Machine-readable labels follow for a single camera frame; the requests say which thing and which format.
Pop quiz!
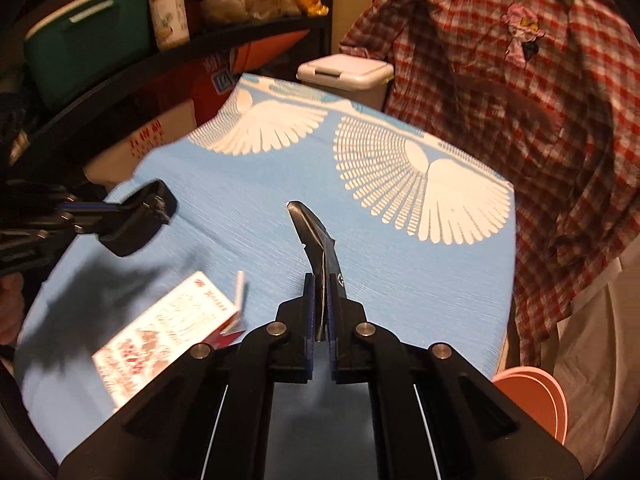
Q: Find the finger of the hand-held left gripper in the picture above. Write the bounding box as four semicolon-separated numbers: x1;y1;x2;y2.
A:
7;180;122;214
27;210;109;242

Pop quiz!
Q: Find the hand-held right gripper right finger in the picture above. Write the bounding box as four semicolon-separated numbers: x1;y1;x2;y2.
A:
327;280;584;480

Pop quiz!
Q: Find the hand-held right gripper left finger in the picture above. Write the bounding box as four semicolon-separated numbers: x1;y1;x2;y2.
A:
57;272;316;480

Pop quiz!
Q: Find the black plastic piece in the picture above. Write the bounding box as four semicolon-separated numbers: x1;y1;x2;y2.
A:
99;179;179;259

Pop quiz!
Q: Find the black foil wrapper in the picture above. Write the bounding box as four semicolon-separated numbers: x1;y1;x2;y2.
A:
287;200;347;342

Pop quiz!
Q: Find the white lidded trash bin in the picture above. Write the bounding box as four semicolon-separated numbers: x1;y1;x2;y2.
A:
296;53;396;114

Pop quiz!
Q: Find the person's left hand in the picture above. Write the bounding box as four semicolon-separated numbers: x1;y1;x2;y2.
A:
0;277;27;347

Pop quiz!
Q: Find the brown cardboard box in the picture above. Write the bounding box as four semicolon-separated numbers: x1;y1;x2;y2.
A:
82;99;199;196

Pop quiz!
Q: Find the blue wing-print table cloth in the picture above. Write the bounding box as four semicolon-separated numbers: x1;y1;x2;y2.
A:
12;74;517;480

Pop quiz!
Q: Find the white and red printed box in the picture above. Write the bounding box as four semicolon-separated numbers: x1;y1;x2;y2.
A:
92;271;249;409

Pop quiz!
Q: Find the black shelf rack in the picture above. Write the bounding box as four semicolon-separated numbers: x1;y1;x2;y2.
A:
0;0;336;182

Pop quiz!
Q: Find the green cooler box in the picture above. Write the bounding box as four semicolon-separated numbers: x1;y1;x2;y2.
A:
22;0;154;112

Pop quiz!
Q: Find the pink plastic basin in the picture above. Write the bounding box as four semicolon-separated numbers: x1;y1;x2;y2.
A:
492;365;571;447

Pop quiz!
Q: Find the orange cardboard box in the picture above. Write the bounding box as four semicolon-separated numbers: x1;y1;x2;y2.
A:
192;30;314;127

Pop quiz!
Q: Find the glass jar with label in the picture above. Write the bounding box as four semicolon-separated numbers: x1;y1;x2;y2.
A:
146;0;191;52

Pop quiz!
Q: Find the white fabric cover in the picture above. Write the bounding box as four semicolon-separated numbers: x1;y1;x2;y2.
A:
550;255;640;463

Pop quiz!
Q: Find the red plaid shirt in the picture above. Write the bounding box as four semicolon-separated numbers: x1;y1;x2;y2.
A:
340;0;632;367

